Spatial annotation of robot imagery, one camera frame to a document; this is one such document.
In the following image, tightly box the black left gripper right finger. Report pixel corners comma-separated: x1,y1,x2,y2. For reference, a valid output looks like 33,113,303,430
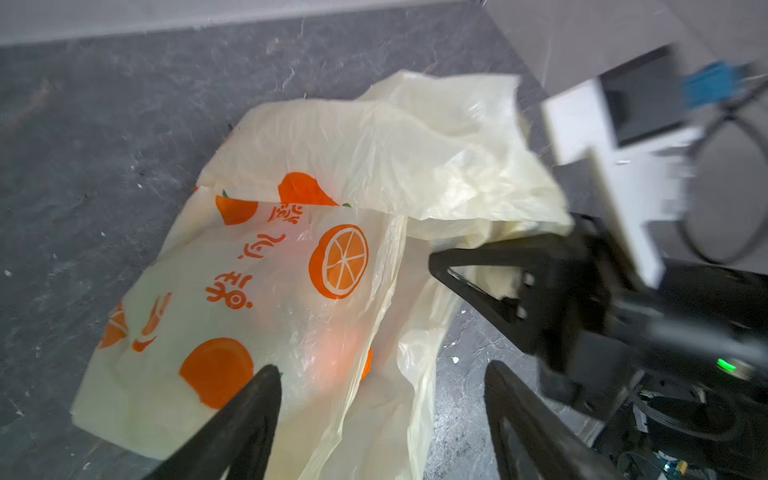
484,360,621,479

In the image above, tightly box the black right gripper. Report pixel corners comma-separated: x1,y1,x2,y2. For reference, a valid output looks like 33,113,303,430
428,215,767,420

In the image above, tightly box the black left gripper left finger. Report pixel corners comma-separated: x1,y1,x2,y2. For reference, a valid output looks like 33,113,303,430
146,365,282,479

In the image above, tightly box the cream plastic bag orange print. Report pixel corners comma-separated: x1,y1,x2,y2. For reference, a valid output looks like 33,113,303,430
70,71,572,479

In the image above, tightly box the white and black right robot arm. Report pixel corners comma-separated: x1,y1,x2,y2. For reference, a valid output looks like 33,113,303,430
429,215,767,479

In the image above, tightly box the red fake fruit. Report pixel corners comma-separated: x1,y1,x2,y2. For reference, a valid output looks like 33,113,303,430
308,329,373,390

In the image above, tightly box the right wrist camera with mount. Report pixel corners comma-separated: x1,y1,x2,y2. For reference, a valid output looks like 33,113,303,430
542,45,741,287

